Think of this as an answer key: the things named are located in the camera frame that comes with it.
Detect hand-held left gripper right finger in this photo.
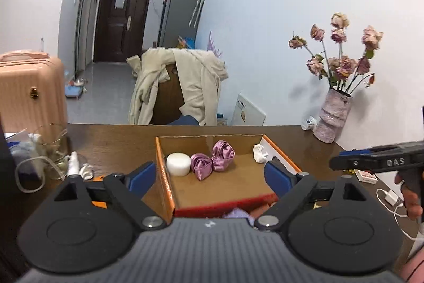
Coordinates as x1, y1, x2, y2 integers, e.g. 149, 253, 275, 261
254, 158, 374, 231

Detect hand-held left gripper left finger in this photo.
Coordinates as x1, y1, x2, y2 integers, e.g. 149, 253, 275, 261
52, 161, 168, 232

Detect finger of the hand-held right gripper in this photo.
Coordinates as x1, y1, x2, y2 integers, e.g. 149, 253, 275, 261
329, 148, 378, 171

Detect orange-edged cardboard box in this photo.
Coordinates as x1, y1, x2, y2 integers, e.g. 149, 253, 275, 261
155, 134, 303, 225

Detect small white soft item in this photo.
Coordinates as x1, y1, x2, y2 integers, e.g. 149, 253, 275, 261
253, 144, 270, 164

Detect person's right hand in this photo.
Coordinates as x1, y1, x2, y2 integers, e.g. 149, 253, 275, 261
394, 172, 424, 222

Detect red and white small box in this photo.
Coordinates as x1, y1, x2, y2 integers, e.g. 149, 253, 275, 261
354, 169, 377, 185

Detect white round sponge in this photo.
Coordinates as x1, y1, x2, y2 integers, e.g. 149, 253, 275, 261
166, 153, 192, 176

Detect pink textured vase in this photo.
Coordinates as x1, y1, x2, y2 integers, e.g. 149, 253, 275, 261
313, 89, 354, 145

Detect purple striped cloth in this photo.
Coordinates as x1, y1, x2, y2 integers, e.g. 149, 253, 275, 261
222, 208, 255, 224

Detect small white bottle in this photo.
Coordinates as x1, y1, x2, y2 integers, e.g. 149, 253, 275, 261
301, 116, 318, 131

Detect crumpled white tissue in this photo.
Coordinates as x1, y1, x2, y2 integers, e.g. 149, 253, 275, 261
81, 163, 95, 181

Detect purple satin bow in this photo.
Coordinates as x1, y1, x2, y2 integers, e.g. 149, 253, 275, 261
190, 140, 236, 181

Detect dark blue garment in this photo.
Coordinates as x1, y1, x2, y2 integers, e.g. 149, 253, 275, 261
165, 115, 201, 127

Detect white flat panel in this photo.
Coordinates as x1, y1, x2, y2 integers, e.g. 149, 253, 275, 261
230, 92, 267, 127

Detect white spray bottle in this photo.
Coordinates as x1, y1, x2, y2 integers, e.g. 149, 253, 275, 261
67, 152, 81, 178

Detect wooden chair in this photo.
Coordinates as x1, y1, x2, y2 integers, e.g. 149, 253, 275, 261
151, 62, 187, 126

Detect dried pink roses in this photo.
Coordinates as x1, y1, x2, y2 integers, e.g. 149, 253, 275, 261
288, 12, 385, 95

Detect beige coat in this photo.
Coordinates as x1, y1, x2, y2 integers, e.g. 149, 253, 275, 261
127, 47, 229, 127

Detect person's pink garment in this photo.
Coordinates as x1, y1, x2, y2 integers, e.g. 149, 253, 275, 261
401, 249, 424, 283

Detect blue floor tray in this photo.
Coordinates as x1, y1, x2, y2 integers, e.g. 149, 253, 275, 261
64, 70, 87, 100

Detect blue and white bundle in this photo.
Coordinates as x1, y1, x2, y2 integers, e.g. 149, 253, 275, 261
5, 133, 44, 175

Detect blue bag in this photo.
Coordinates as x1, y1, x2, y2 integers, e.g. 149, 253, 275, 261
177, 35, 196, 50

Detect pink suitcase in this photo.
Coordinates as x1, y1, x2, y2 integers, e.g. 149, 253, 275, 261
0, 50, 69, 135

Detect dark brown door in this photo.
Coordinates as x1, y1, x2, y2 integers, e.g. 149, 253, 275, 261
93, 0, 154, 63

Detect grey refrigerator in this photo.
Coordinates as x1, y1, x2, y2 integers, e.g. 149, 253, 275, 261
157, 0, 207, 49

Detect interior side door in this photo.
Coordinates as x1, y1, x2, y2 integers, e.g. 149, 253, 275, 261
74, 0, 99, 72

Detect white hanging umbrella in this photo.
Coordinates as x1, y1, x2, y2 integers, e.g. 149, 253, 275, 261
188, 0, 208, 27

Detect white charger with cable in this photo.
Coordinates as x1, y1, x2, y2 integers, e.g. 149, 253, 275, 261
376, 188, 424, 241

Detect clear bowl with cables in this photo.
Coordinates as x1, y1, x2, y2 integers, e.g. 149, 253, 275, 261
32, 123, 72, 178

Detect white cable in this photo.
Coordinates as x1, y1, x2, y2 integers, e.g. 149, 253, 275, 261
15, 155, 67, 194

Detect purple wall decoration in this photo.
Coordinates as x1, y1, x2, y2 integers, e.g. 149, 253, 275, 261
206, 31, 223, 58

